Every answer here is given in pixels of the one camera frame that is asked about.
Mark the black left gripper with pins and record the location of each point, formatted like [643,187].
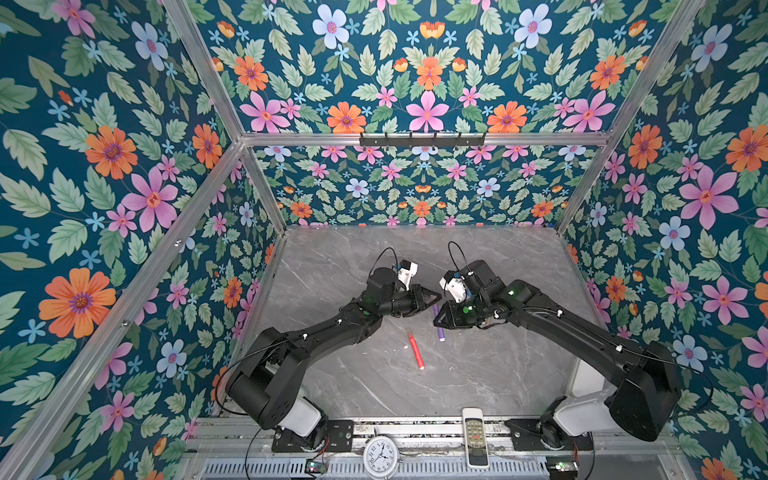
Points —
[419,302]

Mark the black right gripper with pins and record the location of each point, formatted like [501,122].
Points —
[450,317]

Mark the purple highlighter pen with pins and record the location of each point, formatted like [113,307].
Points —
[439,330]

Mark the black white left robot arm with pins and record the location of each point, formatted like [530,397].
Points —
[266,382]

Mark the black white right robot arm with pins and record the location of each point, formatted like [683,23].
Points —
[640,386]

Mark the pink highlighter pen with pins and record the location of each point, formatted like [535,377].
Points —
[415,349]

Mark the white remote control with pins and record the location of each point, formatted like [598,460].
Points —
[475,442]

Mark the white analog clock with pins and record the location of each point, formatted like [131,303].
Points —
[380,458]

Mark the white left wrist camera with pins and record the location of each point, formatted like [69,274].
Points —
[406,271]

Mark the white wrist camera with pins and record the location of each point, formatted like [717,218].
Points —
[406,271]
[453,284]

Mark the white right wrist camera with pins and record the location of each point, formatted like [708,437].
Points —
[453,284]

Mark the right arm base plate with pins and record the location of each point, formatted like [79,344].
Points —
[529,434]

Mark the black hook rail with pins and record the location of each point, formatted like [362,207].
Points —
[408,140]

